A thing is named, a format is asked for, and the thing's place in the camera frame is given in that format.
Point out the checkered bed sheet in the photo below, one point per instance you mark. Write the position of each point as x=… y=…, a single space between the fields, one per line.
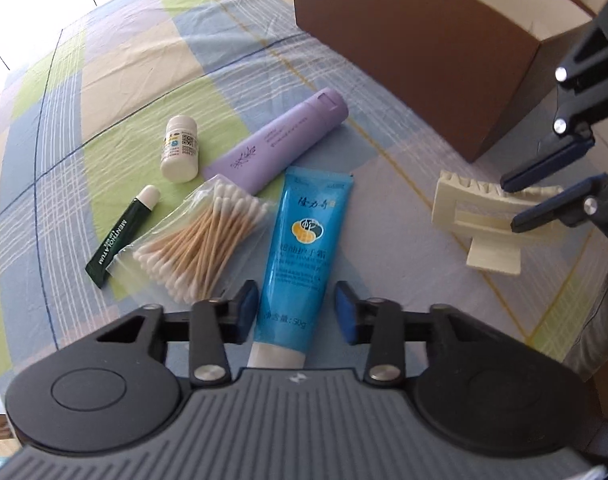
x=82 y=131

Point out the blue hand cream tube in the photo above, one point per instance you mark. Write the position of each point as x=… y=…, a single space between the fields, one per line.
x=302 y=249

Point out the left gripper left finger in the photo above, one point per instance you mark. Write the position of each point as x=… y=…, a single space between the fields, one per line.
x=206 y=328

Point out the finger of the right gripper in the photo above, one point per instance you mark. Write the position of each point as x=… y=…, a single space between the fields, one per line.
x=560 y=154
x=585 y=201

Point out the white pill bottle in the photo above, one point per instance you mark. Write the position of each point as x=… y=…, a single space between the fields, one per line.
x=180 y=158

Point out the cream plastic hair claw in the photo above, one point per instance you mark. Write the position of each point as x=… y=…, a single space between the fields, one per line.
x=482 y=212

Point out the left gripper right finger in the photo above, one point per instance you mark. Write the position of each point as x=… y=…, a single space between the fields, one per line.
x=385 y=327

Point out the bag of cotton swabs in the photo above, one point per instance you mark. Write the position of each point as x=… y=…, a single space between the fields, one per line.
x=197 y=250

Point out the purple lotion tube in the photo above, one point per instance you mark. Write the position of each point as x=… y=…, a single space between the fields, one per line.
x=258 y=159

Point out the brown cardboard storage box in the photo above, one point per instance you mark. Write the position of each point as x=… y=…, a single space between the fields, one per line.
x=471 y=69

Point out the green lip balm tube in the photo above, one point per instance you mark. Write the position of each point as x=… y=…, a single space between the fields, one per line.
x=122 y=233

